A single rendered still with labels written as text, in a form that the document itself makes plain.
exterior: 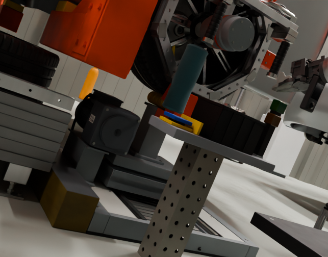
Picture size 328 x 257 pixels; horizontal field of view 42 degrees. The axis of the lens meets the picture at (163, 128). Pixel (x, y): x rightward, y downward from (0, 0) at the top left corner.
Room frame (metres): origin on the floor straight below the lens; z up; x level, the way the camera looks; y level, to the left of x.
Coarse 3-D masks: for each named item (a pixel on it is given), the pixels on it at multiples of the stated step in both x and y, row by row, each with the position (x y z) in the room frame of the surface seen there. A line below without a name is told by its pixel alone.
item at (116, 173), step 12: (108, 168) 1.73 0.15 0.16; (120, 168) 1.77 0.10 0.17; (108, 180) 1.70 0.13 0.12; (120, 180) 1.72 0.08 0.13; (132, 180) 1.75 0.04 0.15; (144, 180) 1.78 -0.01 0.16; (156, 180) 1.87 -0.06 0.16; (132, 192) 1.76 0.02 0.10; (144, 192) 1.79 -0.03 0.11; (156, 192) 1.82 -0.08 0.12
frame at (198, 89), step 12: (168, 0) 1.64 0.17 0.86; (168, 12) 1.65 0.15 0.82; (156, 24) 1.66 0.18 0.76; (168, 24) 1.66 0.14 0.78; (264, 24) 1.89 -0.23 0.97; (156, 36) 1.66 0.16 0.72; (264, 36) 1.91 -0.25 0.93; (156, 48) 1.72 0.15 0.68; (168, 48) 1.68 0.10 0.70; (252, 48) 1.95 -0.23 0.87; (264, 48) 1.91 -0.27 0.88; (168, 60) 1.69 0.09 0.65; (252, 60) 1.95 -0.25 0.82; (168, 72) 1.72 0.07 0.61; (240, 72) 1.94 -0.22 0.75; (252, 72) 1.91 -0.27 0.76; (228, 84) 1.86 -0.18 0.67; (240, 84) 1.89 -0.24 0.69; (204, 96) 1.81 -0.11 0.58; (216, 96) 1.84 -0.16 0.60
